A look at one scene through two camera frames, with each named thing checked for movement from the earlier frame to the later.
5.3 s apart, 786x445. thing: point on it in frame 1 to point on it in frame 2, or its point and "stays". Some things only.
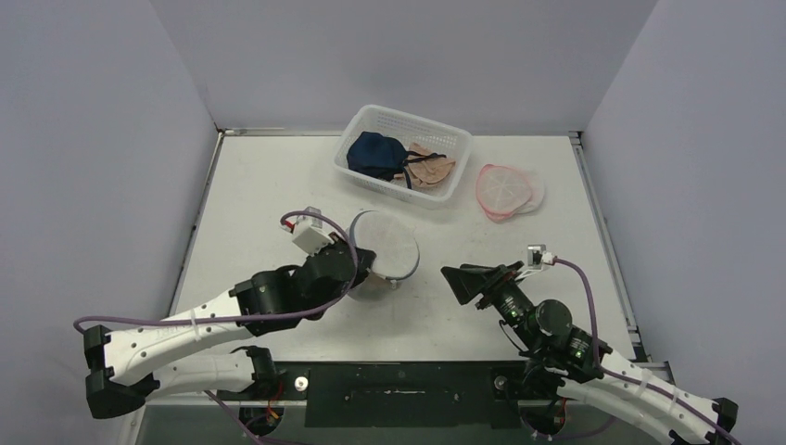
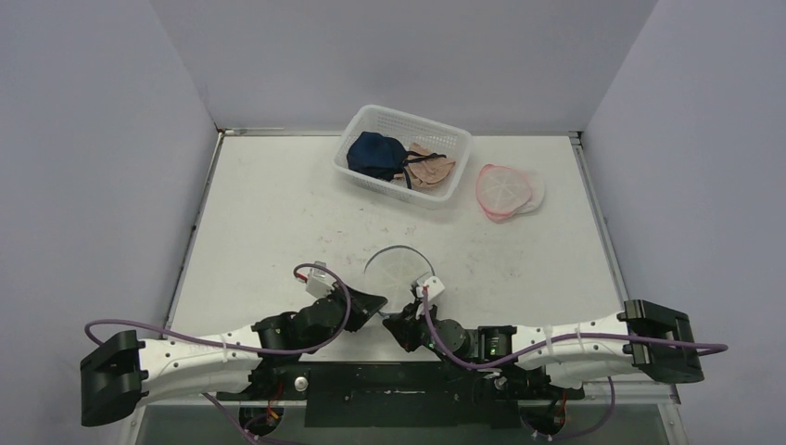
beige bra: [426, 171] stays
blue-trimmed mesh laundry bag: [397, 250] to [391, 273]
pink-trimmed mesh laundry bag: [504, 191] stays
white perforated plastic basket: [438, 139] stays
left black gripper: [367, 257] to [363, 306]
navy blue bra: [383, 157] stays
